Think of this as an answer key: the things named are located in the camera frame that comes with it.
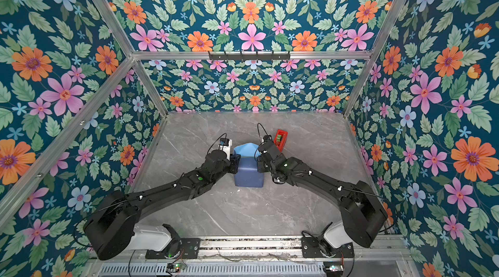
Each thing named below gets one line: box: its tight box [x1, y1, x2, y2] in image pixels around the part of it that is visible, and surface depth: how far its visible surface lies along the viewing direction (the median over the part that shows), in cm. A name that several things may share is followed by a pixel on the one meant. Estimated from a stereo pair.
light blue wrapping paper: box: [233, 142, 264, 188], surface depth 86 cm
